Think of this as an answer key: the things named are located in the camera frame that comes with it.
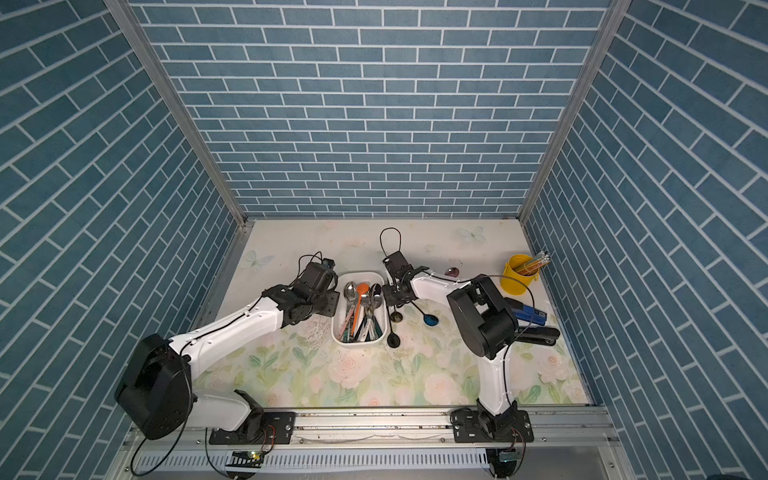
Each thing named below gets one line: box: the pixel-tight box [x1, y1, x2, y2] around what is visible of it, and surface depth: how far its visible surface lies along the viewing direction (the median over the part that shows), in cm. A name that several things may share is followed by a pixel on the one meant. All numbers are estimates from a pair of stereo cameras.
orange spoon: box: [351, 283, 370, 337], surface depth 98 cm
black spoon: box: [386, 304, 401, 348], surface depth 90 cm
